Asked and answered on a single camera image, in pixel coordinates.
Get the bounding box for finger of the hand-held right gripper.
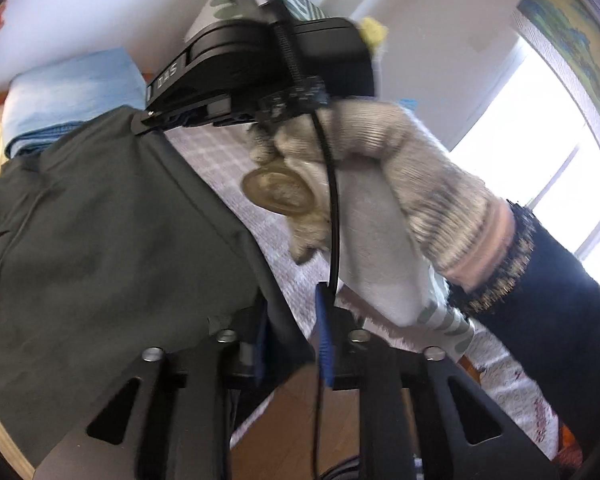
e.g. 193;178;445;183
140;109;212;136

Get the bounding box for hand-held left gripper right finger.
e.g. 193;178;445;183
315;282;562;480

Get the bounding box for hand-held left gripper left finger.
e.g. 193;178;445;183
35;304;269;480

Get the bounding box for dark pants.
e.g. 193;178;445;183
0;105;317;472

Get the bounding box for person's right forearm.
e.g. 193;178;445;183
447;199;600;480

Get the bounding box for person's right hand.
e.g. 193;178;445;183
250;100;516;291

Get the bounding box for pink checked bed sheet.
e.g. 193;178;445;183
164;124;583;463

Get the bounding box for folded blue jeans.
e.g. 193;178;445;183
2;47;149;159

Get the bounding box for gold round pendant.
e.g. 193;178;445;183
241;163;314;217

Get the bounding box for yellow fuzzy tassel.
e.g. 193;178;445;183
357;16;389;57

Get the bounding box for window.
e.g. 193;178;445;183
450;35;600;297

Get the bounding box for black cable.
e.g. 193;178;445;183
309;109;344;480

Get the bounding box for framed wall painting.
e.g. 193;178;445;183
516;0;600;147

